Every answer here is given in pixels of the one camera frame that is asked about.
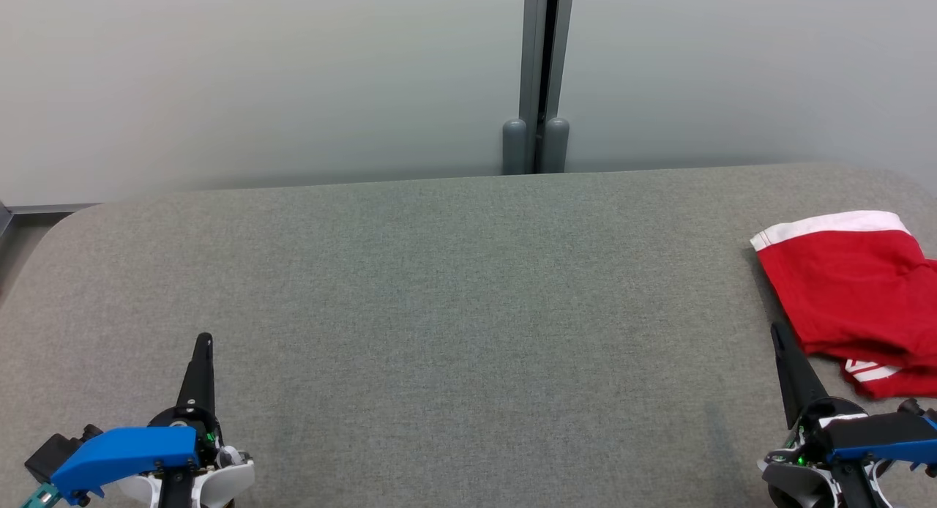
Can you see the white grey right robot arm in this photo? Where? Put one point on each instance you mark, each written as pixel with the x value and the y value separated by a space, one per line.
pixel 794 482

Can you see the grey metal partition post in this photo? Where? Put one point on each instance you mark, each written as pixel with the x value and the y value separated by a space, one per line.
pixel 534 47

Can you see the grey cylindrical post foot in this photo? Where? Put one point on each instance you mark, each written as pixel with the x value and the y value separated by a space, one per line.
pixel 514 148
pixel 556 146

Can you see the red T-shirt white sleeves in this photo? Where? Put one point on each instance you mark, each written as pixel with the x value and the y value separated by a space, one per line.
pixel 908 383

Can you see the grey metal partition bottom rail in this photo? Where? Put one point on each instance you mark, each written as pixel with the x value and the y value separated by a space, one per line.
pixel 51 208

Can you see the teal left camera connector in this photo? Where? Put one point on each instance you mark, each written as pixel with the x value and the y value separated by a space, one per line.
pixel 40 498

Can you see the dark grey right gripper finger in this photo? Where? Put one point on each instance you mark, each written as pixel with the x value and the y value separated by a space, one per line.
pixel 794 380

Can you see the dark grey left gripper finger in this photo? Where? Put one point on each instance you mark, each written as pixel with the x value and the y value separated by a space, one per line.
pixel 200 380

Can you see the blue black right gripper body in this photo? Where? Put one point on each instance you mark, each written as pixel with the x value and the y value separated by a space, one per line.
pixel 878 435

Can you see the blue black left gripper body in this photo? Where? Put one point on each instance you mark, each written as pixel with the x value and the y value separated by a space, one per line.
pixel 124 453

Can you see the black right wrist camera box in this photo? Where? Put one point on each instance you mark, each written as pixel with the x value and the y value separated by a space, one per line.
pixel 915 408

